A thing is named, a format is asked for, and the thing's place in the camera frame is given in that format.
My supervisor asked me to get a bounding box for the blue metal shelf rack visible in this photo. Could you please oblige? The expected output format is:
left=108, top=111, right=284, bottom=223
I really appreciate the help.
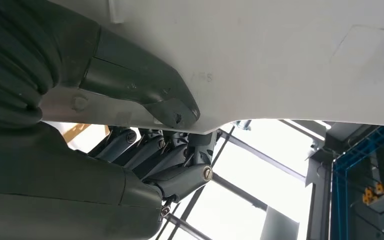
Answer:
left=331, top=125, right=384, bottom=240

